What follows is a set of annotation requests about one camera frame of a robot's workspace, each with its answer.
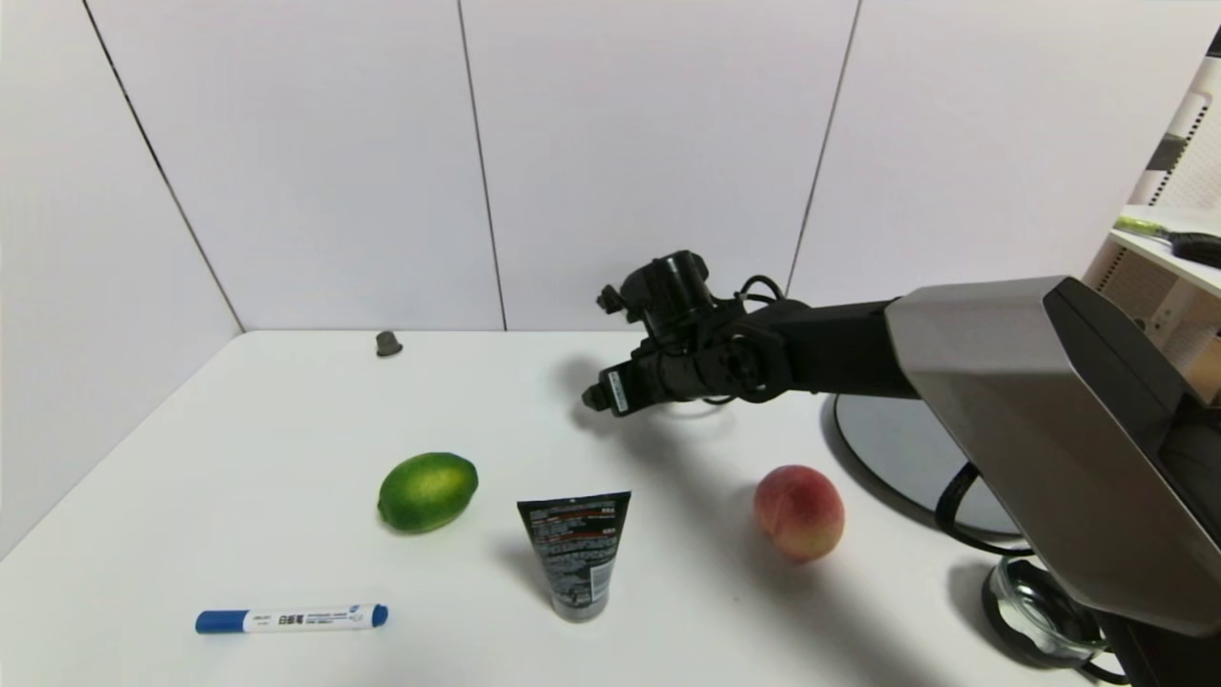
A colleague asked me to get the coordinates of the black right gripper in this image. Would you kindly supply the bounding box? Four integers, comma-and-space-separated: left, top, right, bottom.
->
581, 351, 697, 417

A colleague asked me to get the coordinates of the gray round plate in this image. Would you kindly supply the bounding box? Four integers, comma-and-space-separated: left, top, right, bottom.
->
834, 393, 1024, 536

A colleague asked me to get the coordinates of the black object on desk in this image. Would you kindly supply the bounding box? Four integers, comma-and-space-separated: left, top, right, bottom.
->
1170, 232, 1221, 269

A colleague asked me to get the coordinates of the black cosmetic tube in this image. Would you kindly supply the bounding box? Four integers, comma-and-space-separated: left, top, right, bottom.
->
516, 490, 632, 622

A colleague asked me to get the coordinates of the green lime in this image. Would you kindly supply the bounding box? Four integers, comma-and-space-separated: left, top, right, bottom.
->
377, 451, 480, 533

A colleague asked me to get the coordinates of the red yellow peach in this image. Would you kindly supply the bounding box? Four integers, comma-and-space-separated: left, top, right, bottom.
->
754, 465, 846, 563

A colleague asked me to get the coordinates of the blue white whiteboard marker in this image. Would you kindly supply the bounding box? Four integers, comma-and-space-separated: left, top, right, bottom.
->
196, 603, 390, 635

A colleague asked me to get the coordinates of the glass cup with black holder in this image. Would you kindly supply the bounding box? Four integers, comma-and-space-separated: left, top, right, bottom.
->
982, 556, 1128, 684

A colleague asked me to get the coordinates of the white side desk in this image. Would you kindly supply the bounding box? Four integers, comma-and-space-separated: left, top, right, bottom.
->
1111, 205, 1221, 299

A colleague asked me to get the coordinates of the white pegboard panel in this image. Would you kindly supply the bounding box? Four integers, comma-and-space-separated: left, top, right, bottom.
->
1130, 57, 1221, 211

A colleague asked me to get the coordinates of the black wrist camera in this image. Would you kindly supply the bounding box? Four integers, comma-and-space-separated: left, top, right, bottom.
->
598, 250, 737, 346

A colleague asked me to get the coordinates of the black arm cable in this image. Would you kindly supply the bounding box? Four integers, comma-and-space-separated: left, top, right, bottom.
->
934, 462, 1037, 557

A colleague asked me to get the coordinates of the white desk leg frame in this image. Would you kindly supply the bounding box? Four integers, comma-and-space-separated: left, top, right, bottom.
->
1135, 281, 1221, 383

